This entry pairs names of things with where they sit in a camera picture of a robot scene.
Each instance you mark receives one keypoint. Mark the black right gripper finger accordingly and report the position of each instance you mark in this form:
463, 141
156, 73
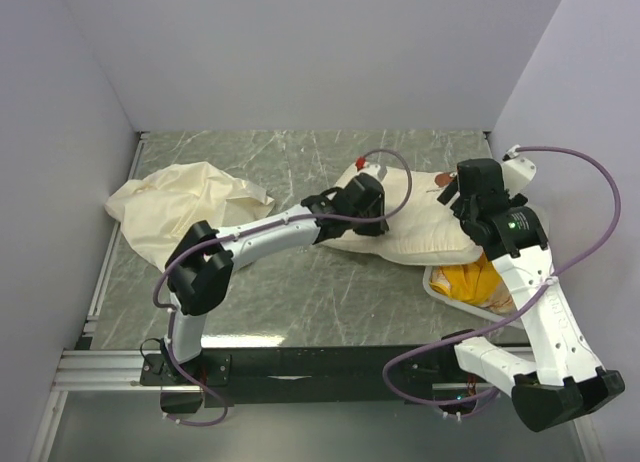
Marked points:
449, 193
463, 208

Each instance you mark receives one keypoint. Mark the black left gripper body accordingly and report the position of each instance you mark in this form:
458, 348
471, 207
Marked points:
368, 229

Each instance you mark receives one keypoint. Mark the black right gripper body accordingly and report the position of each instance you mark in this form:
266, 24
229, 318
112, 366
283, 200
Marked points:
516, 200

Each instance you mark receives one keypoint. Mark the cream pillow with bear print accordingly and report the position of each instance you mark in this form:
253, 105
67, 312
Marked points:
423, 233

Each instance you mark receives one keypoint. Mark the cream satin pillowcase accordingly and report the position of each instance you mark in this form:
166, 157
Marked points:
156, 212

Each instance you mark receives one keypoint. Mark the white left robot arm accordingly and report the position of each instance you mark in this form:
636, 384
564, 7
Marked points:
201, 266

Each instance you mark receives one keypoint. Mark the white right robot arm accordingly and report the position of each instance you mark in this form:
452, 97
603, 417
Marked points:
565, 379

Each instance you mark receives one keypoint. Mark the yellow cloth in basket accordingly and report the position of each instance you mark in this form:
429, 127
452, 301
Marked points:
471, 284

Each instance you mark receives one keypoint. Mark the orange patterned cloth in basket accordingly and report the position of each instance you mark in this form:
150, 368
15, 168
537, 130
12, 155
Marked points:
500, 302

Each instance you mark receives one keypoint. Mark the white plastic basket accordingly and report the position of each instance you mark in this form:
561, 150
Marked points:
476, 311

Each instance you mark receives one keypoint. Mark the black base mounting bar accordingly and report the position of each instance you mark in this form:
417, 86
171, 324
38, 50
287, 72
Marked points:
266, 375

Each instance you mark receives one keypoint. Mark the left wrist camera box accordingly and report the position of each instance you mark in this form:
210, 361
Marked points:
370, 168

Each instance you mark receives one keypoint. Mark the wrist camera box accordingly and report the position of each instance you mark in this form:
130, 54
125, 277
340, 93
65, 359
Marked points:
518, 171
370, 168

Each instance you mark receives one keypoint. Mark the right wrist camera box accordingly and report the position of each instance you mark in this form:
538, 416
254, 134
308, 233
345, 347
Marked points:
518, 171

